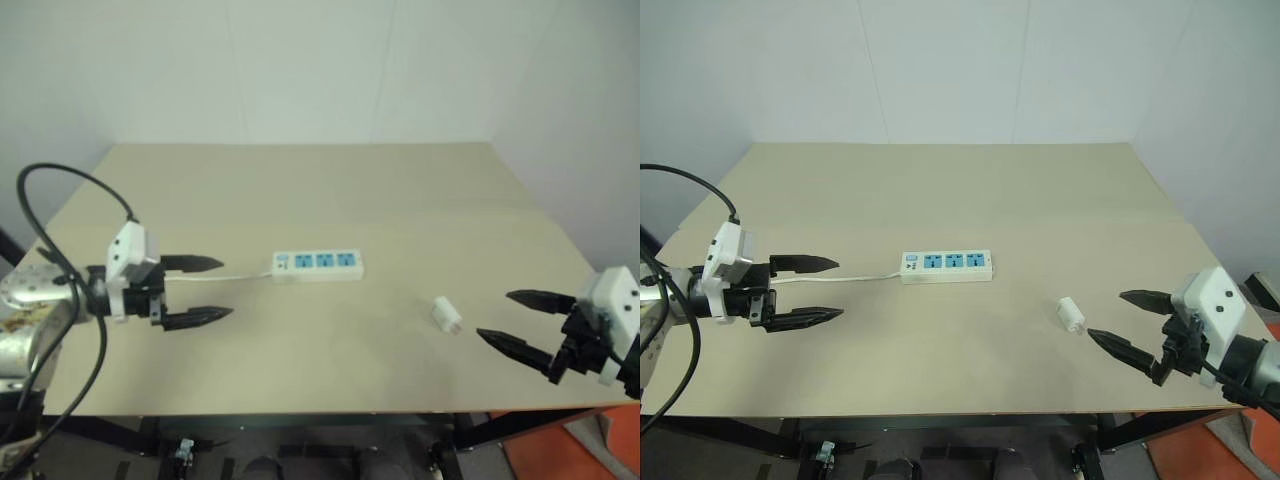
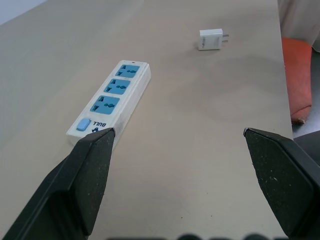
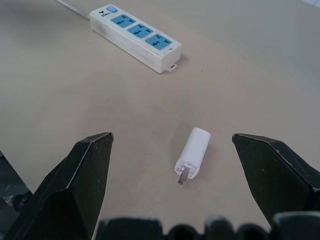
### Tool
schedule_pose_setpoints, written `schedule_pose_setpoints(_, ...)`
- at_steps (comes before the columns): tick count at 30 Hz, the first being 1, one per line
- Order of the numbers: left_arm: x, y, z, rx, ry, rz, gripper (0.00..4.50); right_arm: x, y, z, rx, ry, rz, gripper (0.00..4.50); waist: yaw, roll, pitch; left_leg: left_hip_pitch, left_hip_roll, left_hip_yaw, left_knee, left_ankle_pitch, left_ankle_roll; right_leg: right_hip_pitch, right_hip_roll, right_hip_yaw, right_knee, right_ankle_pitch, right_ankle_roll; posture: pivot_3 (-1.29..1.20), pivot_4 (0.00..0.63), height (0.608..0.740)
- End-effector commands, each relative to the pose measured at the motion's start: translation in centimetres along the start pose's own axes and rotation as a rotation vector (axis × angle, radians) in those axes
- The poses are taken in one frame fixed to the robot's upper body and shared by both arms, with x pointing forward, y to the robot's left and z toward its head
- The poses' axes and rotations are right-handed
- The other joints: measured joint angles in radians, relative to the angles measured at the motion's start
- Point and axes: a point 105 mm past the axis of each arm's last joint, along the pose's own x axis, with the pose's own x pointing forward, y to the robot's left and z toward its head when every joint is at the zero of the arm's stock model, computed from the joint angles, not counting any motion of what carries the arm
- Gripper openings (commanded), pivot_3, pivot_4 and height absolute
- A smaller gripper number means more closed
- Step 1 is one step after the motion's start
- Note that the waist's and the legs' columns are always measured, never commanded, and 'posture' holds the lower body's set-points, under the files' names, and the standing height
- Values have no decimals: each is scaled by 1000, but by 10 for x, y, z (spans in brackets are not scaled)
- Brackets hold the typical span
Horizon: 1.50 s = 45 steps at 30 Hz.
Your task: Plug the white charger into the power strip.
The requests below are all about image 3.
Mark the white plug adapter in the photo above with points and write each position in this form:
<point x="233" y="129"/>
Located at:
<point x="192" y="153"/>

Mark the white power strip blue sockets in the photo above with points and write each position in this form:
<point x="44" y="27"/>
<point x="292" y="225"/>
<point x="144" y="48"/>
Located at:
<point x="136" y="36"/>

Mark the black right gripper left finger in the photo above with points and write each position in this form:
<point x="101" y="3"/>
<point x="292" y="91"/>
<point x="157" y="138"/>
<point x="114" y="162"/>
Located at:
<point x="75" y="185"/>

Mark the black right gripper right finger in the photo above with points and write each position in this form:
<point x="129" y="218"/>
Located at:
<point x="272" y="175"/>

